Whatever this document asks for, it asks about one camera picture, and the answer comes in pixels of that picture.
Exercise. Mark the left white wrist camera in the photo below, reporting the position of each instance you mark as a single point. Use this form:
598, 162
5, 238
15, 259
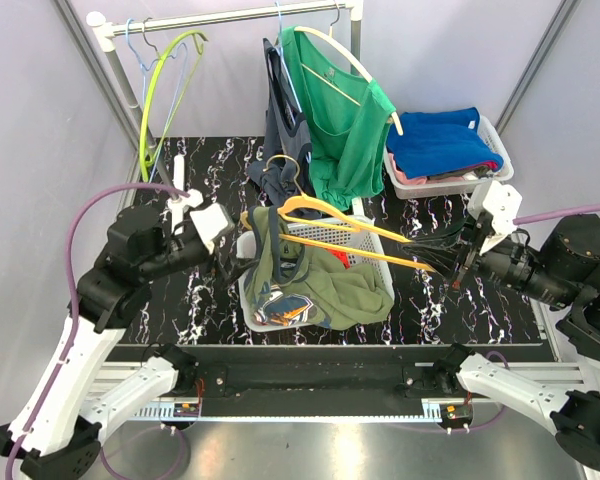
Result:
211, 223

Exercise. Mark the white clothes rack frame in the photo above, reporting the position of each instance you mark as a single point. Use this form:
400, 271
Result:
106, 32

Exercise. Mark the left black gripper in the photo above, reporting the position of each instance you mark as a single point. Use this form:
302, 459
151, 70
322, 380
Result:
241, 265

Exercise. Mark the lime green hanger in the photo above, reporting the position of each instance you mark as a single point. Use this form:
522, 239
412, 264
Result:
193, 43

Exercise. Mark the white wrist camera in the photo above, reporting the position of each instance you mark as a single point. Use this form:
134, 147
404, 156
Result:
211, 223
497, 205

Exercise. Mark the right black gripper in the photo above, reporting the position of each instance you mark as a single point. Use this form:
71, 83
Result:
442, 254

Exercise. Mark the cream curved wooden hanger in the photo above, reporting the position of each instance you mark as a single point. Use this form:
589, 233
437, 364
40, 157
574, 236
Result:
356, 8

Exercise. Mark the light blue wire hanger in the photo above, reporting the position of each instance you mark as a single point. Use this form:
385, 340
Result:
150, 75

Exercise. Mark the large white perforated basket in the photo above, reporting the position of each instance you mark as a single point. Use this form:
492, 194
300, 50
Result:
363, 241

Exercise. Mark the small white laundry basket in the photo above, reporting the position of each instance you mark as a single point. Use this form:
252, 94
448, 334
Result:
454, 183

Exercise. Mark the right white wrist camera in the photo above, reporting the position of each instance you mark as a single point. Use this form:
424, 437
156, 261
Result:
497, 205

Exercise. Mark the folded blue clothes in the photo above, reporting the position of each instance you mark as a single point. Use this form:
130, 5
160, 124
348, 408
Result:
436, 144

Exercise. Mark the green t-shirt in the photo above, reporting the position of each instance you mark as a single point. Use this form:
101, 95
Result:
348, 119

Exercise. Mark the dark navy tank top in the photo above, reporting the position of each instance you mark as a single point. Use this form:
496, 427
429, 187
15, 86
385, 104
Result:
283, 170

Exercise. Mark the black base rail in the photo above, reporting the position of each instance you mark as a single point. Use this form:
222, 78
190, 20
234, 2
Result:
303, 383

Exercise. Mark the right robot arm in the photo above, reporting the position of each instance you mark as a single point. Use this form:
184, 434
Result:
564, 274

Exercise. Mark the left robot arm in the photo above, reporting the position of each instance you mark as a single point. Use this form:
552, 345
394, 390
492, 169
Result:
59, 433

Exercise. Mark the red tank top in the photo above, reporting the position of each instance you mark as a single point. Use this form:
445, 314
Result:
342, 257

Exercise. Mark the olive green tank top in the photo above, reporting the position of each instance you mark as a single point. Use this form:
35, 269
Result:
292, 285

